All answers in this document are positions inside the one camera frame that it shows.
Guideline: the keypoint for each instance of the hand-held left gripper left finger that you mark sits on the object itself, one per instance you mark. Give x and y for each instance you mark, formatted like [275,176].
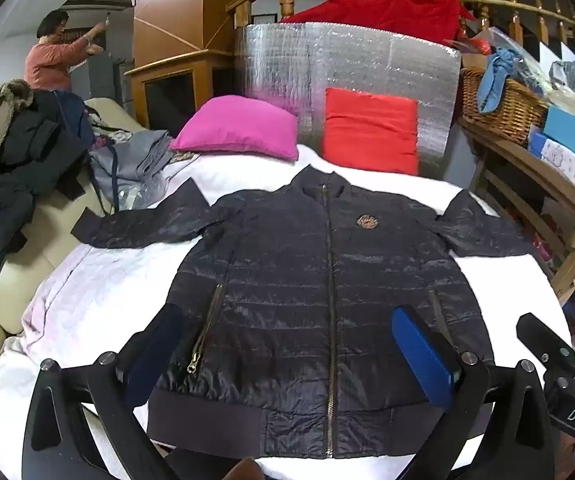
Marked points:
[152,355]

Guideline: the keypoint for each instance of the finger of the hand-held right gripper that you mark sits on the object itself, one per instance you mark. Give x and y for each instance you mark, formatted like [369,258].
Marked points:
[537,332]

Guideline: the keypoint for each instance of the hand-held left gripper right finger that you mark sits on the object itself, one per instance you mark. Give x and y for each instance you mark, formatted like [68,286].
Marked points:
[422,360]

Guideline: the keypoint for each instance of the black quilted jacket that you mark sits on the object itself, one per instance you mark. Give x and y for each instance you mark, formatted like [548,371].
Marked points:
[287,285]

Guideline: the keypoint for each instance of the grey clothes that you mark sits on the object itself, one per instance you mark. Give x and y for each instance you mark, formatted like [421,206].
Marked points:
[137,155]

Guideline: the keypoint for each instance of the beige sofa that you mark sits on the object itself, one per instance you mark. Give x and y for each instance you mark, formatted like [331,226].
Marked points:
[22,265]

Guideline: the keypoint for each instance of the clear plastic bag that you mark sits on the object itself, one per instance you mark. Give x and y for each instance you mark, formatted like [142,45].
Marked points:
[140,195]

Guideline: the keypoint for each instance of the wooden shelf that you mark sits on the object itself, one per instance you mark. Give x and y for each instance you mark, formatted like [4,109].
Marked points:
[527,160]

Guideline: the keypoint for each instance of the white patterned box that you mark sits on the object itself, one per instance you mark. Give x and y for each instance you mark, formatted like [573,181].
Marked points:
[562,160]

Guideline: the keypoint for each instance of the blue cardboard box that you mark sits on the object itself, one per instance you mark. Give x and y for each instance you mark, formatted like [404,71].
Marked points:
[572,130]

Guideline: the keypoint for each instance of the black coat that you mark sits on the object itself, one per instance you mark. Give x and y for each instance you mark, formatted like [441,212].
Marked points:
[22,175]

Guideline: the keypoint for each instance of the wicker basket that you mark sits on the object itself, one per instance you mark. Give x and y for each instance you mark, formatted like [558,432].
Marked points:
[512,105]

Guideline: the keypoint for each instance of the red pillow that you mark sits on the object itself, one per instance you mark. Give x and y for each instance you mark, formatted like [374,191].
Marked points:
[367,130]

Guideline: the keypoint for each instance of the pink pillow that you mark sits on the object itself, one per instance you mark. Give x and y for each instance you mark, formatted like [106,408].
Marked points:
[237,130]

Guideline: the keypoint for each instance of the blue cloth strip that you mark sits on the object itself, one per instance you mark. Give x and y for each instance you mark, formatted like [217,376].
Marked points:
[492,85]

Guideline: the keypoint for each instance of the grey metal cabinet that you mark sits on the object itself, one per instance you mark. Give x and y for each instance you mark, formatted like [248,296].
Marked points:
[97,75]

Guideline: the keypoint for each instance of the silver foil mat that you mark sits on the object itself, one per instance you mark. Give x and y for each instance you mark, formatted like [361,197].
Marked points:
[357,55]

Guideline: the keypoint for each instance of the wooden cabinet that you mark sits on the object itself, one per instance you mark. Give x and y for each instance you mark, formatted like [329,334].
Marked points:
[177,10]

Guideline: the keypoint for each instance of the wooden stair railing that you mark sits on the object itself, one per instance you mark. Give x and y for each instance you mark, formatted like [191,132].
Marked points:
[241,15]

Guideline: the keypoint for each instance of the red blanket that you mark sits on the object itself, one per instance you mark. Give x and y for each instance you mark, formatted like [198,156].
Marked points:
[387,10]

